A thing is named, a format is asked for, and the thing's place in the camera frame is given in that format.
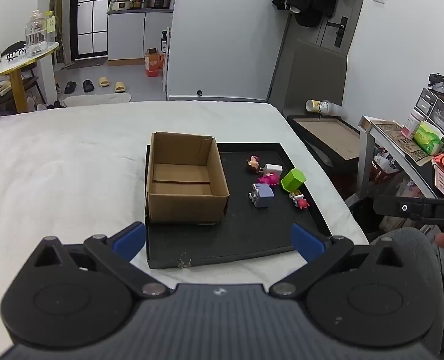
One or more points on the red-haired blue troll figurine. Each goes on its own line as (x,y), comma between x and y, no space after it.
(301,202)

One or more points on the dark chair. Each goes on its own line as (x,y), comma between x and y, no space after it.
(29,82)

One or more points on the pink pig toy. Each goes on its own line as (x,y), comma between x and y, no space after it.
(270,179)

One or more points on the cluttered side desk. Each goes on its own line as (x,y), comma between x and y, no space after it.
(398,146)

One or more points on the brown-haired small figurine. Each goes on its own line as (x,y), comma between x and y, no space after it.
(252,163)

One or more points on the black hair clip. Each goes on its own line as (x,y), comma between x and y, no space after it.
(15,55)

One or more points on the white charger plug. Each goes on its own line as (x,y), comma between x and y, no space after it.
(272,168)

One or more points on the white and yellow cup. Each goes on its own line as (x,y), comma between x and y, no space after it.
(317,106)

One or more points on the yellow-edged round table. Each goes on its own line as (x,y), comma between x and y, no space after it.
(19,62)

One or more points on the purple cube toy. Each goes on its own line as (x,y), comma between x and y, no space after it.
(263,193)

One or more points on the white toaster oven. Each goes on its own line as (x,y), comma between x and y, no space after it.
(119,5)

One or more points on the green tissue pack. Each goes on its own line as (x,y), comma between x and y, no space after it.
(428,138)

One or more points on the brown cardboard box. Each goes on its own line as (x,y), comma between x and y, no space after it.
(184,206)

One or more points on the grey doormat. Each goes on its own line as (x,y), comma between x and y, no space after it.
(85,63)

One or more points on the black tray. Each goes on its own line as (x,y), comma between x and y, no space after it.
(244,232)

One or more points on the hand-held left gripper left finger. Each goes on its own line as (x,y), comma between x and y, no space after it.
(130,240)

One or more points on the black-framed glass sliding door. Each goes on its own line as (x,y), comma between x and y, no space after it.
(91,15)

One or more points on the grey leaning board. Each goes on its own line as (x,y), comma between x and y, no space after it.
(308,71)

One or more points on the black frame with brown board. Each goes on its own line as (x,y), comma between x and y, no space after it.
(330,137)

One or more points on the grey drawer organizer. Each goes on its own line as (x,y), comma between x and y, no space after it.
(431,107)

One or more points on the orange cardboard box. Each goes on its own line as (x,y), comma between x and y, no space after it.
(152,63)

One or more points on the grey entrance door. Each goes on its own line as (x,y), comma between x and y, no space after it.
(353,7)

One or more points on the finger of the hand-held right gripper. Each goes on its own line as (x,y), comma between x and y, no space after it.
(394,208)

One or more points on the green cube toy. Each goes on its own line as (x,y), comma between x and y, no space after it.
(292,180)

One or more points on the clear glass jar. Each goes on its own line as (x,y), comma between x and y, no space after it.
(36,33)

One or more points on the black slipper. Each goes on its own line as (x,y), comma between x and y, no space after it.
(88,86)
(70,87)

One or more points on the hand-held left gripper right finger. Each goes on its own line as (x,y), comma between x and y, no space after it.
(306,242)

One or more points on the white kitchen cabinet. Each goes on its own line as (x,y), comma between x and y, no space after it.
(132,35)

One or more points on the white spray bottle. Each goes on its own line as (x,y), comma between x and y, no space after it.
(164,41)

